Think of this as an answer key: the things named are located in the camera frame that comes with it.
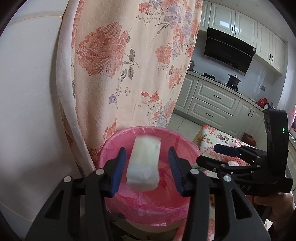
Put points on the lower kitchen cabinets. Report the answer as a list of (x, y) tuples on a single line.
[(224, 115)]

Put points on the upper kitchen cabinets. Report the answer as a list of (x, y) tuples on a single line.
[(269, 47)]

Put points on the floral curtain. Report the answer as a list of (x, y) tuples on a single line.
[(121, 64)]

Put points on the kitchen cabinets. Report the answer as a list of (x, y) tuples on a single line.
[(269, 47), (224, 115)]

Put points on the red kettle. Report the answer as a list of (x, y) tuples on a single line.
[(262, 102)]

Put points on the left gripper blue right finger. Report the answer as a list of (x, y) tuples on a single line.
[(176, 169)]

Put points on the person's right hand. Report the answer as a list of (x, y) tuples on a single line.
[(282, 208)]

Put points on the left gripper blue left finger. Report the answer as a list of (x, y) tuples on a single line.
[(118, 171)]

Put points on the black range hood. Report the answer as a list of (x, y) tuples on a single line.
[(229, 50)]

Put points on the gas stove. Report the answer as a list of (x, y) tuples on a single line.
[(212, 77)]

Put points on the black cooking pot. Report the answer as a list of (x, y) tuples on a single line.
[(233, 82)]

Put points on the small red floor bin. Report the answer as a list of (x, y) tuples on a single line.
[(248, 139)]

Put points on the pink lined trash bin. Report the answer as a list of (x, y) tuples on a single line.
[(147, 193)]

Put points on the floral tablecloth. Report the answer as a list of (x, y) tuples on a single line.
[(235, 217)]

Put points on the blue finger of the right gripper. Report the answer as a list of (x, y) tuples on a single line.
[(225, 150), (210, 164)]

